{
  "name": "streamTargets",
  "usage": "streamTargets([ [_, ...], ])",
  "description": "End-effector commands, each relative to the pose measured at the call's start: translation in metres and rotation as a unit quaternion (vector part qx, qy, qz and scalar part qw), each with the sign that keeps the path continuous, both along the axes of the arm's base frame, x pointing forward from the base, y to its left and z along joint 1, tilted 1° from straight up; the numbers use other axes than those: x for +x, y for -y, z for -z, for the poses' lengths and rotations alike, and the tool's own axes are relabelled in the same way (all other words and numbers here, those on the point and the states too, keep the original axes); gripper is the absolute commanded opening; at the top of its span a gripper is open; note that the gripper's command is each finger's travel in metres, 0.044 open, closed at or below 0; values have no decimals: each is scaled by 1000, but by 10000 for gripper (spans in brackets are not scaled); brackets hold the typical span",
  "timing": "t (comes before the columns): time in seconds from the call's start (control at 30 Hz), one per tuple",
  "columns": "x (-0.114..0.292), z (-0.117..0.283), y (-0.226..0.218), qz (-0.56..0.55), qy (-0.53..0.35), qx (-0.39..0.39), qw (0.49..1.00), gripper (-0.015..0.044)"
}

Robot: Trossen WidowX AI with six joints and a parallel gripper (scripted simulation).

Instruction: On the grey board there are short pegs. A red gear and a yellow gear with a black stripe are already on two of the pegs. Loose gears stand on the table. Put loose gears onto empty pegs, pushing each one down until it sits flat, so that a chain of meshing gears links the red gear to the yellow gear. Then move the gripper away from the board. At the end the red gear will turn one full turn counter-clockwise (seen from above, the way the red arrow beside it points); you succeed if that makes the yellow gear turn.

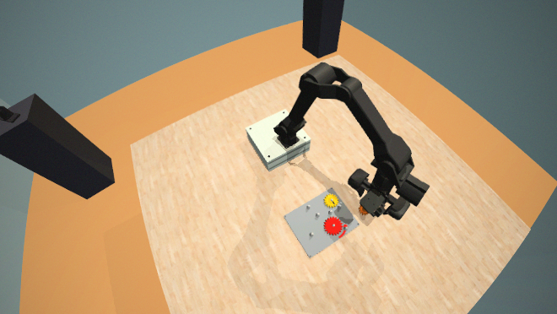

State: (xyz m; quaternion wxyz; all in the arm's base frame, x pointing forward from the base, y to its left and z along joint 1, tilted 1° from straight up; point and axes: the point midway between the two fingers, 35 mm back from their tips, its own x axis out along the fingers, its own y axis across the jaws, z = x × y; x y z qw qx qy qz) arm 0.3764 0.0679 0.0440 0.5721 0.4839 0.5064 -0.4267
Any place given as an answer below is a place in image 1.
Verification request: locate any red gear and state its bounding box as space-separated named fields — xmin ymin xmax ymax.
xmin=324 ymin=216 xmax=343 ymax=236

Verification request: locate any orange gear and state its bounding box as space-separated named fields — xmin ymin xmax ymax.
xmin=359 ymin=205 xmax=368 ymax=215

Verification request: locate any yellow gear with black stripe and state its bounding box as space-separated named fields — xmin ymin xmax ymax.
xmin=324 ymin=194 xmax=339 ymax=208

